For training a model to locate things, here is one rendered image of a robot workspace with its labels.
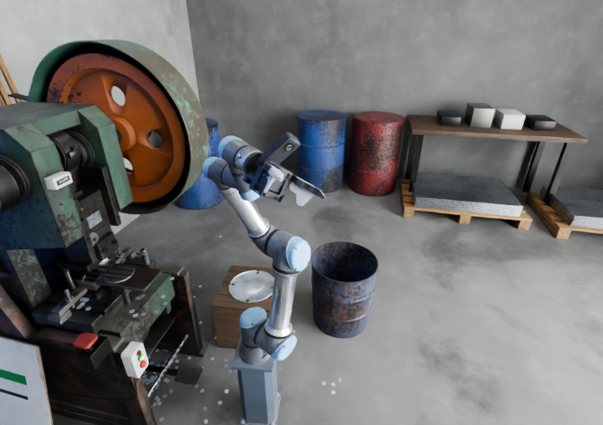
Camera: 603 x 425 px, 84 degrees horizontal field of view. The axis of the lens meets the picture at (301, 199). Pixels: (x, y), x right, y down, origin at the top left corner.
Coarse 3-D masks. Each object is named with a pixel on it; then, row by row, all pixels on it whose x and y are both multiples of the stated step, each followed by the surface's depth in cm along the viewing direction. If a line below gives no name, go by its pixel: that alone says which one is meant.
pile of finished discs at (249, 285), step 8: (248, 272) 222; (256, 272) 222; (264, 272) 222; (232, 280) 215; (240, 280) 215; (248, 280) 214; (256, 280) 214; (264, 280) 215; (272, 280) 215; (232, 288) 208; (240, 288) 208; (248, 288) 208; (256, 288) 208; (264, 288) 208; (232, 296) 201; (240, 296) 202; (248, 296) 202; (256, 296) 202; (264, 296) 202
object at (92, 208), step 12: (84, 192) 142; (96, 192) 142; (84, 204) 137; (96, 204) 143; (84, 216) 137; (96, 216) 143; (96, 228) 144; (108, 228) 150; (96, 240) 143; (108, 240) 147; (72, 252) 143; (84, 252) 142; (96, 252) 144; (108, 252) 148
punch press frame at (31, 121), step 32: (0, 128) 107; (32, 128) 114; (64, 128) 127; (96, 128) 134; (0, 160) 110; (32, 160) 109; (96, 160) 141; (32, 192) 116; (64, 192) 122; (128, 192) 155; (0, 224) 127; (32, 224) 123; (64, 224) 123; (0, 256) 139; (32, 256) 144; (32, 288) 145; (160, 288) 167; (32, 320) 155; (128, 320) 147
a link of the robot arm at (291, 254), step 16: (272, 240) 128; (288, 240) 125; (304, 240) 127; (272, 256) 129; (288, 256) 122; (304, 256) 127; (288, 272) 126; (288, 288) 130; (272, 304) 134; (288, 304) 132; (272, 320) 135; (288, 320) 136; (272, 336) 134; (288, 336) 136; (272, 352) 135; (288, 352) 139
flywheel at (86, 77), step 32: (64, 64) 150; (96, 64) 147; (128, 64) 144; (64, 96) 159; (96, 96) 158; (128, 96) 154; (160, 96) 147; (128, 128) 159; (160, 128) 158; (128, 160) 170; (160, 160) 166; (160, 192) 170
